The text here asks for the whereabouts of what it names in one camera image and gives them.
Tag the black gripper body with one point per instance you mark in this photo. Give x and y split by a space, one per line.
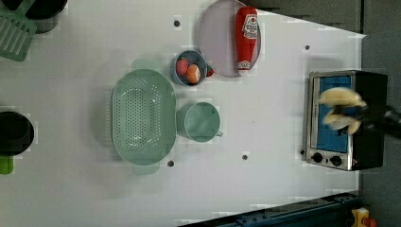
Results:
388 122

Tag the peeled plush banana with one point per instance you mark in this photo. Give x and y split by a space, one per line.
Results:
339 100

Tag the green mug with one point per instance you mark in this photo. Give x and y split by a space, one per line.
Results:
199 122

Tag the yellow red emergency button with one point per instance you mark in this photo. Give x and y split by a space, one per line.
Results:
362 218

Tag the red plush ketchup bottle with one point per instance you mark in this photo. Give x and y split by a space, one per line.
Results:
246 31

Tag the small red strawberry toy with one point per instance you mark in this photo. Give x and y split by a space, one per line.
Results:
210 71

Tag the grey round plate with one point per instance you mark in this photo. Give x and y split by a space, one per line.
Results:
216 37

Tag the orange slice toy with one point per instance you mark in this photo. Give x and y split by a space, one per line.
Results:
193 74

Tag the blue bowl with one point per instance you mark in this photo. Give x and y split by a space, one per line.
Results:
193 57

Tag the plush strawberry in bowl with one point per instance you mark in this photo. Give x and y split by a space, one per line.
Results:
182 65

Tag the green oval colander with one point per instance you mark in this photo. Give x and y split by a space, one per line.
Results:
143 105

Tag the black cylinder cup upper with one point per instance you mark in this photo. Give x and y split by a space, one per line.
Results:
46 14

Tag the black cylinder cup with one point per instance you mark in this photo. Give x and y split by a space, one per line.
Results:
16 133
46 14

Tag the black cylinder cup lower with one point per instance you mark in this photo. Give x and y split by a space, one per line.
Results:
16 133

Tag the green slotted spatula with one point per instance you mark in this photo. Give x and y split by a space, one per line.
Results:
17 32

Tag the green plastic piece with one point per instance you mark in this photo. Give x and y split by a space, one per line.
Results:
6 165

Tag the blue metal frame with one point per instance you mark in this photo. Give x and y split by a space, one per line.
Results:
330 211

